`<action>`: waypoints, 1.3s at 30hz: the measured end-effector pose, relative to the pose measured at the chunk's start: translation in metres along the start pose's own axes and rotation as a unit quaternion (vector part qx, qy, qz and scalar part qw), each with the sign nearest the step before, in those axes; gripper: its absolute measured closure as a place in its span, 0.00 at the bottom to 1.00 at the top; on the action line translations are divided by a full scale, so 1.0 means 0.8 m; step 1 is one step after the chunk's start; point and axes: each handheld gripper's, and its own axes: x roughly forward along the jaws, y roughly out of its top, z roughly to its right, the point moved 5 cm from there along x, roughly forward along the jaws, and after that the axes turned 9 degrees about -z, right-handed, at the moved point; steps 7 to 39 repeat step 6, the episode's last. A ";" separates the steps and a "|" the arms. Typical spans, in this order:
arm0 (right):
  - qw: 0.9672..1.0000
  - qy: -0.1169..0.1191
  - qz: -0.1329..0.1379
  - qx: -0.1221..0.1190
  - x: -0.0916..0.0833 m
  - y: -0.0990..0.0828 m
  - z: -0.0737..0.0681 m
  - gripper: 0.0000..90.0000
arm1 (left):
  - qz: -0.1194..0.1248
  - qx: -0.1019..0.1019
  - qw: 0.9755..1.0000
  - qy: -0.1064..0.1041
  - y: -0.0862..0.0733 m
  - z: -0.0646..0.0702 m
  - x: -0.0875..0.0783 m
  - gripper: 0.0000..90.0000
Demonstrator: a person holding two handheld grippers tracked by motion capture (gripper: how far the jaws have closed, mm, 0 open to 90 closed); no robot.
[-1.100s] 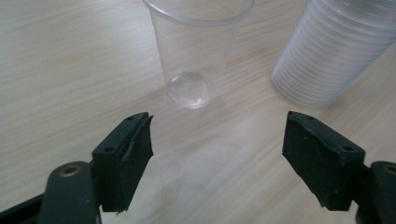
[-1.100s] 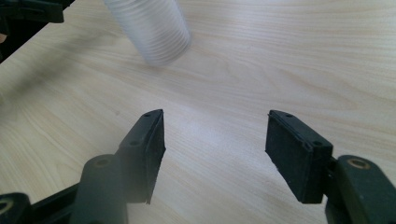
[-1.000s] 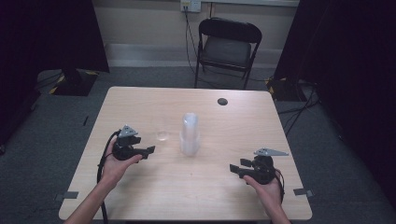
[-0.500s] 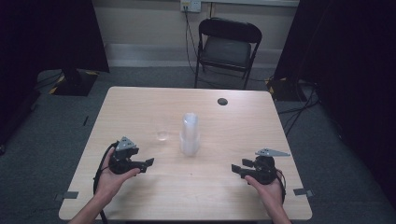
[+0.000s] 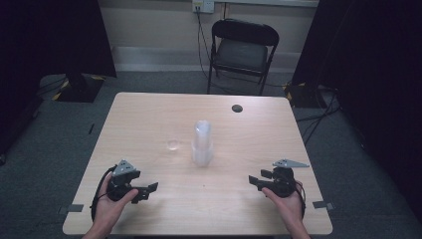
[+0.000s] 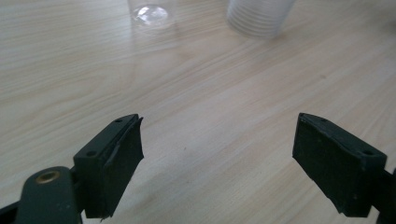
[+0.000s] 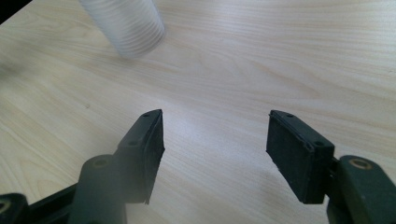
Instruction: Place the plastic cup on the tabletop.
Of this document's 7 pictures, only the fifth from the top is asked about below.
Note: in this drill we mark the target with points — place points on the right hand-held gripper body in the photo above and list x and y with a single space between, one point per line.
283 182

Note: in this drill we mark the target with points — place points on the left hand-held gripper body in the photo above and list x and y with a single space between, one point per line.
121 186

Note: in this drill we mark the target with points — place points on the single transparent plastic cup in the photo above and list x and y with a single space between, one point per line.
172 145

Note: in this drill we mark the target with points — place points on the stack of clear plastic cups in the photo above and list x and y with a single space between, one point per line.
202 146

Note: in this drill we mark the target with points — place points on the person's right hand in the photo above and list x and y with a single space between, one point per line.
288 205

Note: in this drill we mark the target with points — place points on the person's left hand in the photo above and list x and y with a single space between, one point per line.
111 210

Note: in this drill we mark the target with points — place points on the grey tape strip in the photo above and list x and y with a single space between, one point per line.
323 205
71 209

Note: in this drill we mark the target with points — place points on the black pen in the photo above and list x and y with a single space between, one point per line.
91 128

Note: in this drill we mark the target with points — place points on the black stand base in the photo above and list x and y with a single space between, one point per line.
305 96
79 88

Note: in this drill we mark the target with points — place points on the black folding chair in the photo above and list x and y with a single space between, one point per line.
244 54

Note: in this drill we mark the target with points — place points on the dark curtain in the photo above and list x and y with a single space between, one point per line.
49 40
375 83

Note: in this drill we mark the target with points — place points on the white wall socket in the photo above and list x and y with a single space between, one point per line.
203 6

